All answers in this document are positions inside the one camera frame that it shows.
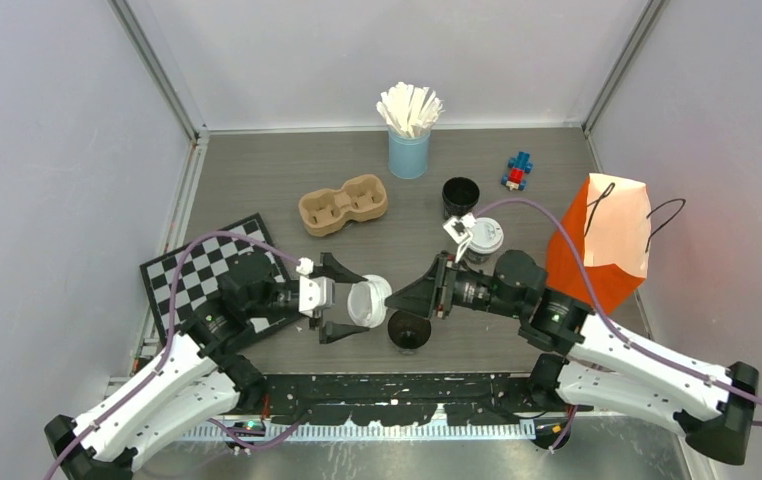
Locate stack of white lids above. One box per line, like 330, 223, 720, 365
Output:
365, 274, 392, 313

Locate blue red toy blocks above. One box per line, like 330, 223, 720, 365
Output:
500, 151, 534, 191

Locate black paper coffee cup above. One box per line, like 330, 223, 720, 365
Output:
465, 245, 496, 265

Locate white plastic cup lid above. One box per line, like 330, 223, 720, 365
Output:
469, 217, 504, 255

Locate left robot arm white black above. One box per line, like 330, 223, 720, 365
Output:
44, 251, 367, 479

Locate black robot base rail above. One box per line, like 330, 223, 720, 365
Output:
221, 370, 594, 429

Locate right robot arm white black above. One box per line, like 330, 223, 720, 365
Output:
385, 250, 759, 465

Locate brown cardboard cup carrier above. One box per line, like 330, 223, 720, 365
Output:
298, 174, 389, 237

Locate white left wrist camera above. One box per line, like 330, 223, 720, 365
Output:
296, 257, 335, 319

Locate blue cylindrical holder cup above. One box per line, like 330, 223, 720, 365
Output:
388, 127, 431, 180

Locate orange paper takeout bag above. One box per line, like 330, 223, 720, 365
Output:
546, 173, 656, 315

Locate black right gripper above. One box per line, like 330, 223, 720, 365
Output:
385, 249, 525, 318

